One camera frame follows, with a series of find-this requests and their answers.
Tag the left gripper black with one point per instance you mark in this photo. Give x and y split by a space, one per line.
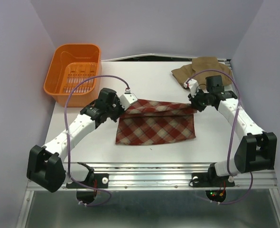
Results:
117 101

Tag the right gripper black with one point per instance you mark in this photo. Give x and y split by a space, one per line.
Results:
193 100

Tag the white patterned garment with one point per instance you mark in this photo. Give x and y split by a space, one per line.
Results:
156 122

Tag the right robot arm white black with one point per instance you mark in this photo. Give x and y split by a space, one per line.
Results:
257 148

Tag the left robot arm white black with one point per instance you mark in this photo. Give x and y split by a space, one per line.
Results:
45 163

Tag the orange plastic basket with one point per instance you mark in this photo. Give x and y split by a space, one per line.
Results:
70 65

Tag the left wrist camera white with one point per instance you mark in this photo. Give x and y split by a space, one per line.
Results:
127 100

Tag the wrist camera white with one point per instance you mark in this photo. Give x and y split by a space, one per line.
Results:
127 100
192 85

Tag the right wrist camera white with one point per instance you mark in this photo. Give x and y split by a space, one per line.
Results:
192 85

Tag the aluminium right side rail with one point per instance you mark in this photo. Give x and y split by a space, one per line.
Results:
237 95

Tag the aluminium front rail frame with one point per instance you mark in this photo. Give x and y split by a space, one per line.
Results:
168 176

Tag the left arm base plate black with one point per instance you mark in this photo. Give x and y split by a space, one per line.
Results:
87 181

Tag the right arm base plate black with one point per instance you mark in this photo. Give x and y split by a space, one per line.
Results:
203 180

